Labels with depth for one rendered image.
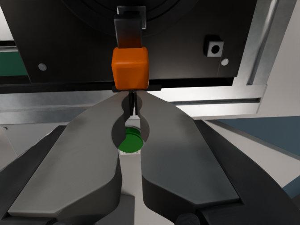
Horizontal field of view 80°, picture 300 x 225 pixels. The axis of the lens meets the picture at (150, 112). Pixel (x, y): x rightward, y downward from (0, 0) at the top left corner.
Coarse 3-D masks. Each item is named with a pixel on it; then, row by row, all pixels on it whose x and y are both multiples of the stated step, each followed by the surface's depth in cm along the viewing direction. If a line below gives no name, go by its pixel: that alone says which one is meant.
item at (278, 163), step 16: (0, 128) 37; (224, 128) 40; (0, 144) 39; (240, 144) 43; (256, 144) 43; (0, 160) 41; (128, 160) 44; (256, 160) 46; (272, 160) 47; (288, 160) 47; (128, 176) 47; (272, 176) 51; (288, 176) 51; (128, 192) 51; (144, 208) 56; (144, 224) 61; (160, 224) 61
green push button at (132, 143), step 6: (126, 132) 25; (132, 132) 25; (138, 132) 26; (126, 138) 25; (132, 138) 25; (138, 138) 25; (126, 144) 26; (132, 144) 26; (138, 144) 26; (126, 150) 27; (132, 150) 27
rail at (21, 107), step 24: (0, 96) 22; (24, 96) 22; (48, 96) 22; (72, 96) 23; (96, 96) 23; (168, 96) 23; (192, 96) 24; (216, 96) 24; (240, 96) 24; (0, 120) 24; (24, 120) 24; (48, 120) 24
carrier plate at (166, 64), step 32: (0, 0) 16; (32, 0) 16; (224, 0) 17; (256, 0) 17; (32, 32) 18; (64, 32) 18; (96, 32) 18; (192, 32) 18; (224, 32) 19; (32, 64) 19; (64, 64) 19; (96, 64) 20; (160, 64) 20; (192, 64) 20; (224, 64) 20
